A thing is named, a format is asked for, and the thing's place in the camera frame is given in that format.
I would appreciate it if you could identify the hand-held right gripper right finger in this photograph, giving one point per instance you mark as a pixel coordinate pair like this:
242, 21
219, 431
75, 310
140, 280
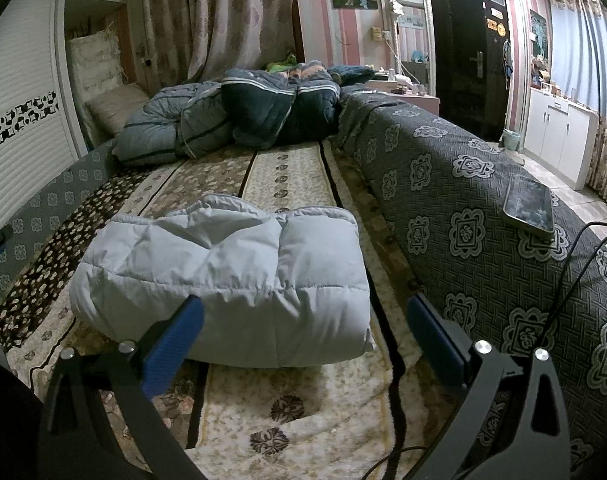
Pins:
436, 340

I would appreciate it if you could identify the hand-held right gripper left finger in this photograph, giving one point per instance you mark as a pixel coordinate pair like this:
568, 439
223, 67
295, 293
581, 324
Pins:
176, 340

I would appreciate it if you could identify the light blue puffer jacket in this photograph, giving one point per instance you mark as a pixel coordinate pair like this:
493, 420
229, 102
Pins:
223, 270

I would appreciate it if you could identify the grey patterned bed edge cover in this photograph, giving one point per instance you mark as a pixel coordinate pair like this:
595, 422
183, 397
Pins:
458, 210
48, 200

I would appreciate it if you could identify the white wardrobe sliding door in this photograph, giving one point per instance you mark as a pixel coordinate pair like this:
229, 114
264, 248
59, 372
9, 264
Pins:
23, 170

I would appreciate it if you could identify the smartphone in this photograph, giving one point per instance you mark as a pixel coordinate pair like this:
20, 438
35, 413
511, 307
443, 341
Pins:
528, 205

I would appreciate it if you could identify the beige pillow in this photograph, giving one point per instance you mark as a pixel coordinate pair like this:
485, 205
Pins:
115, 105

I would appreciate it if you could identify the grey-blue striped quilt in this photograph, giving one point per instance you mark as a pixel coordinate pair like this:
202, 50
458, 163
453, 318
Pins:
148, 130

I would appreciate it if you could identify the white storage sack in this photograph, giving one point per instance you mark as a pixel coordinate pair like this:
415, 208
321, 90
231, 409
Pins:
93, 65

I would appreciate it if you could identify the green waste bin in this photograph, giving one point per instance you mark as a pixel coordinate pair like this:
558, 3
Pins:
511, 140

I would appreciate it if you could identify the pink dresser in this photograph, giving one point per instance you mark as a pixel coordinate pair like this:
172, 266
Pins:
423, 102

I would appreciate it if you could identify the white cabinet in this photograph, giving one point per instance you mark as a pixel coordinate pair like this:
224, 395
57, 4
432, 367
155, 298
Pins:
558, 135

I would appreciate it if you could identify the dark blue quilt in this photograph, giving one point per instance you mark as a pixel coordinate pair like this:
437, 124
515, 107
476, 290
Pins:
263, 110

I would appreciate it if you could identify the dark door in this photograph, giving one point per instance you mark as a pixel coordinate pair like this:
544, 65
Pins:
458, 60

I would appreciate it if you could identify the green cloth item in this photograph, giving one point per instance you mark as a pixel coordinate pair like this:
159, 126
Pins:
276, 67

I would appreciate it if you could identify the colourful printed cushion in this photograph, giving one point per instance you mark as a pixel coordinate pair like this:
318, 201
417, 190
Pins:
308, 72

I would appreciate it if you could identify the white framed mirror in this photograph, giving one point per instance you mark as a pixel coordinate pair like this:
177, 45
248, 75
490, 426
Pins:
413, 35

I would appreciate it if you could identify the beige patterned curtain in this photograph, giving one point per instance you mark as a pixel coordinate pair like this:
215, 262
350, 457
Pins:
218, 15

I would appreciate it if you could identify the blue window curtain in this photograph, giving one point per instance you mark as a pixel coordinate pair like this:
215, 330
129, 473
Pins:
583, 50

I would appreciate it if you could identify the wall switch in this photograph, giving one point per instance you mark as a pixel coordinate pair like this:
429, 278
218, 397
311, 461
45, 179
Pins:
378, 34

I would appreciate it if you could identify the small wall picture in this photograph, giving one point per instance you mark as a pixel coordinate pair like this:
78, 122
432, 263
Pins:
538, 32

